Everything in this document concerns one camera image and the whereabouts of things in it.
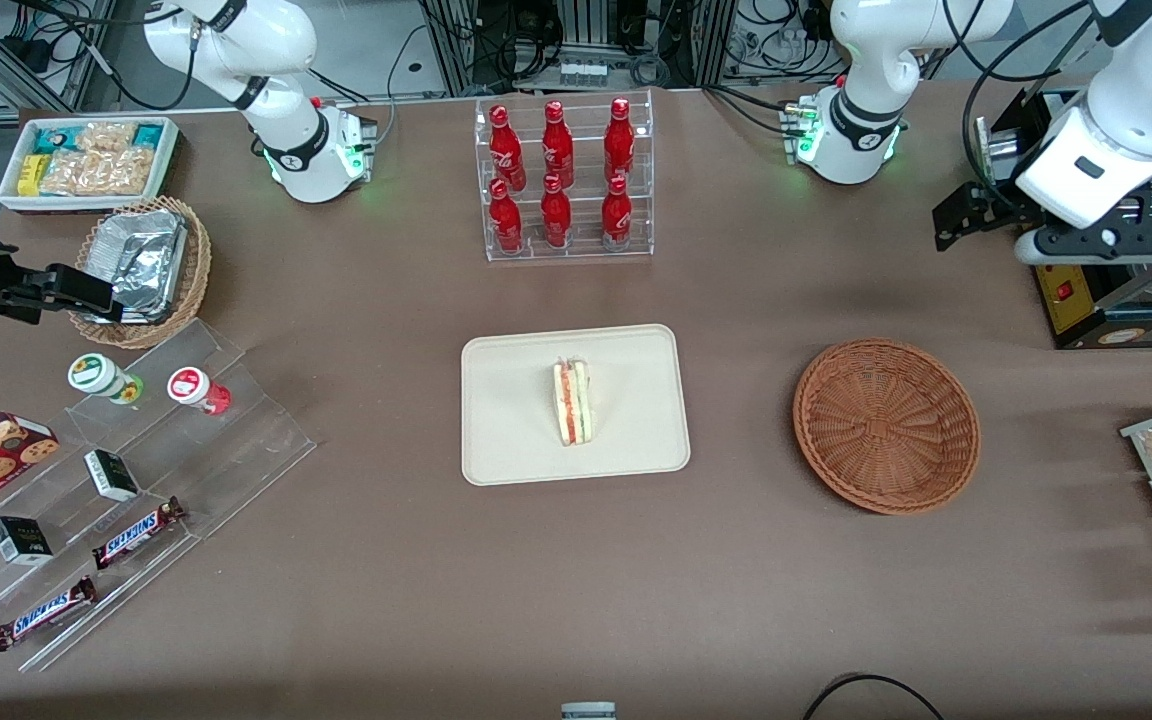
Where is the clear acrylic stepped stand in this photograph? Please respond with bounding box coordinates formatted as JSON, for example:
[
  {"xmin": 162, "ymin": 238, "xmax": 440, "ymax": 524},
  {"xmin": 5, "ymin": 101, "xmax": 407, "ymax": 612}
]
[{"xmin": 0, "ymin": 318, "xmax": 318, "ymax": 673}]

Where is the beige plastic tray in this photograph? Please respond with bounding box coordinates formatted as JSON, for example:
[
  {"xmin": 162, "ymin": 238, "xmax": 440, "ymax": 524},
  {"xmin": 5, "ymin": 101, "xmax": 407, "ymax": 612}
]
[{"xmin": 461, "ymin": 323, "xmax": 692, "ymax": 488}]

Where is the clear bag of crackers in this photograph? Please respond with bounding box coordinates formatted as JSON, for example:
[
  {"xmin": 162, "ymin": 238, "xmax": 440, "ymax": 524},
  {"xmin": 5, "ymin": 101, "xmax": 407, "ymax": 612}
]
[
  {"xmin": 39, "ymin": 146, "xmax": 157, "ymax": 197},
  {"xmin": 76, "ymin": 121, "xmax": 140, "ymax": 153}
]

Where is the aluminium foil container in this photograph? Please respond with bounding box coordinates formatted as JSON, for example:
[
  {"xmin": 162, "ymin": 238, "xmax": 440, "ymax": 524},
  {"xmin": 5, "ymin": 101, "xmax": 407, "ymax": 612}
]
[{"xmin": 86, "ymin": 208, "xmax": 189, "ymax": 323}]

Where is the green lid cup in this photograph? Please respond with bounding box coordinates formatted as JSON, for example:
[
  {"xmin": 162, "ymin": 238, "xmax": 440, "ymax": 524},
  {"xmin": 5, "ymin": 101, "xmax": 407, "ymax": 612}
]
[{"xmin": 67, "ymin": 353, "xmax": 145, "ymax": 405}]

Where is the white rectangular snack bin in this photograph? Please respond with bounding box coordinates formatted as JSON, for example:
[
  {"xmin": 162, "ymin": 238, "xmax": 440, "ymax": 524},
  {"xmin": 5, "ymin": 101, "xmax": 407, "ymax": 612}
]
[{"xmin": 0, "ymin": 116, "xmax": 180, "ymax": 214}]

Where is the metal equipment rack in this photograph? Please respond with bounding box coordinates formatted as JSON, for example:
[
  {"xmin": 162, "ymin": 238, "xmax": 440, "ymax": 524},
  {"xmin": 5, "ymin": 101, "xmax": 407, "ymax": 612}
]
[{"xmin": 421, "ymin": 0, "xmax": 737, "ymax": 96}]

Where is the brown wicker basket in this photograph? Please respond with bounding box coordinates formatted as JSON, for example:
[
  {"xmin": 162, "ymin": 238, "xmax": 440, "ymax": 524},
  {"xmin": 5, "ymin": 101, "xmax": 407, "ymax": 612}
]
[{"xmin": 792, "ymin": 337, "xmax": 982, "ymax": 517}]

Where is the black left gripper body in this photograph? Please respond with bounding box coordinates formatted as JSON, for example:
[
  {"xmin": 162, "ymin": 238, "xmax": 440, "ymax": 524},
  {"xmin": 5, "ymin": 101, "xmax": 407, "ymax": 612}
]
[{"xmin": 975, "ymin": 179, "xmax": 1028, "ymax": 237}]

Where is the clear acrylic bottle rack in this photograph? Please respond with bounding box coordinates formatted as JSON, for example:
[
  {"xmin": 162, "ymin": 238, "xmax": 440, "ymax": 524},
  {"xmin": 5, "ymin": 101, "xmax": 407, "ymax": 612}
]
[{"xmin": 474, "ymin": 90, "xmax": 655, "ymax": 263}]

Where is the red cola bottle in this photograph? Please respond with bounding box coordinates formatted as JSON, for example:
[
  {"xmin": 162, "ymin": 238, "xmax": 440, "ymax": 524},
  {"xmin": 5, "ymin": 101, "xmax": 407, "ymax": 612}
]
[
  {"xmin": 488, "ymin": 104, "xmax": 527, "ymax": 191},
  {"xmin": 601, "ymin": 174, "xmax": 634, "ymax": 251},
  {"xmin": 489, "ymin": 178, "xmax": 524, "ymax": 254},
  {"xmin": 540, "ymin": 174, "xmax": 573, "ymax": 249},
  {"xmin": 603, "ymin": 97, "xmax": 636, "ymax": 184},
  {"xmin": 540, "ymin": 100, "xmax": 575, "ymax": 189}
]

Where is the triangular sandwich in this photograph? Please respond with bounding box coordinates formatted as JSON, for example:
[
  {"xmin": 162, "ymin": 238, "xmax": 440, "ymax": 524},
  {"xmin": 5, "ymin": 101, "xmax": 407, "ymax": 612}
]
[{"xmin": 552, "ymin": 357, "xmax": 593, "ymax": 448}]

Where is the small black box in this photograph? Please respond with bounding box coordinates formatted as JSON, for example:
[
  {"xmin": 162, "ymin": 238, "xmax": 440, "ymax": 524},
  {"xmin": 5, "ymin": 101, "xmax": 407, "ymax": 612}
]
[
  {"xmin": 83, "ymin": 449, "xmax": 141, "ymax": 503},
  {"xmin": 0, "ymin": 516, "xmax": 54, "ymax": 567}
]

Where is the black cable loop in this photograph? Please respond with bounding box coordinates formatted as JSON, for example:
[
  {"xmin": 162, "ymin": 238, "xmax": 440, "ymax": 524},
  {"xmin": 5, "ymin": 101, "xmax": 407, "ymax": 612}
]
[{"xmin": 801, "ymin": 673, "xmax": 947, "ymax": 720}]

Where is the red lid cup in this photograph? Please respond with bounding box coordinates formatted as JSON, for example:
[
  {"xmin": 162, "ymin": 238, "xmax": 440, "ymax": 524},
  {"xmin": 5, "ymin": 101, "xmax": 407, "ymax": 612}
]
[{"xmin": 167, "ymin": 367, "xmax": 232, "ymax": 416}]

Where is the snickers bar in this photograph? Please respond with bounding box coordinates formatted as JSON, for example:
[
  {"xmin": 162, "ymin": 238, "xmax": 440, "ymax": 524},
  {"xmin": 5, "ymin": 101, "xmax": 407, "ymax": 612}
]
[
  {"xmin": 91, "ymin": 497, "xmax": 187, "ymax": 571},
  {"xmin": 0, "ymin": 576, "xmax": 99, "ymax": 653}
]

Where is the light wicker basket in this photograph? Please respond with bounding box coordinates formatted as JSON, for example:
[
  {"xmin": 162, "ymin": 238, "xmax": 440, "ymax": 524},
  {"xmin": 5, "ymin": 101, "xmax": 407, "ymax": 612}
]
[{"xmin": 68, "ymin": 196, "xmax": 213, "ymax": 350}]

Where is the black hot dog machine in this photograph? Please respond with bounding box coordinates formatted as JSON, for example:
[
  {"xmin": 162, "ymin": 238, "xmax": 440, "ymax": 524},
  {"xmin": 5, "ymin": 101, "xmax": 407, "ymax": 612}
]
[{"xmin": 974, "ymin": 88, "xmax": 1152, "ymax": 351}]

